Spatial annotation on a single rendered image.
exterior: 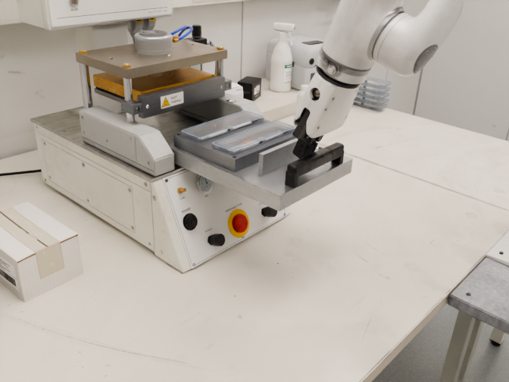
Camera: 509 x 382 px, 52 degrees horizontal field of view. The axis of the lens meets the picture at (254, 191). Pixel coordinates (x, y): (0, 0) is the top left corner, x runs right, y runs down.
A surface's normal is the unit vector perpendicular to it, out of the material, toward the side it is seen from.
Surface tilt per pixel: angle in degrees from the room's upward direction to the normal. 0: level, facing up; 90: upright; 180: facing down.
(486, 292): 0
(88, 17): 90
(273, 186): 0
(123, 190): 90
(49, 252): 88
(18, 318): 0
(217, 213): 65
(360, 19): 91
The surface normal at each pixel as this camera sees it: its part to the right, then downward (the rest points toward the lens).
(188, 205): 0.69, -0.07
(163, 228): -0.67, 0.32
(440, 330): 0.04, -0.89
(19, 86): 0.73, 0.33
